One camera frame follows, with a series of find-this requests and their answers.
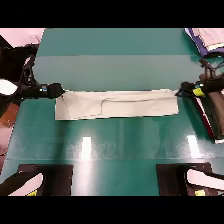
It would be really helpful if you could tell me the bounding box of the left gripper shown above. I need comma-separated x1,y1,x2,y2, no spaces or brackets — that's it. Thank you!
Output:
45,82,66,100

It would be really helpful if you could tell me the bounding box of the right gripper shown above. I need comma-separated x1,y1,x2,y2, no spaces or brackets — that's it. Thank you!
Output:
179,80,205,99

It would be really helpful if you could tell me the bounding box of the cream T-shirt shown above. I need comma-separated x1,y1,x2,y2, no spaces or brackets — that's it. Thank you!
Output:
54,88,180,121

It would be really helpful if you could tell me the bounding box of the red garment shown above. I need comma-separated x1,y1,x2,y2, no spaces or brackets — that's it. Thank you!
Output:
193,97,218,141

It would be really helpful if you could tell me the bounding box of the black garment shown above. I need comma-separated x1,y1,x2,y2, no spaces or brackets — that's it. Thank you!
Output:
199,95,223,140

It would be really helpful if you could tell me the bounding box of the brown garment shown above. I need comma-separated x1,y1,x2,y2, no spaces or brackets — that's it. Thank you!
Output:
208,90,224,137

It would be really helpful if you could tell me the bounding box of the purple garment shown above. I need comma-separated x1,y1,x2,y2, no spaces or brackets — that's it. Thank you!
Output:
184,28,224,60

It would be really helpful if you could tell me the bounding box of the beige garment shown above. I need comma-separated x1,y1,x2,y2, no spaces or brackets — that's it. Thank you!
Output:
191,28,224,52

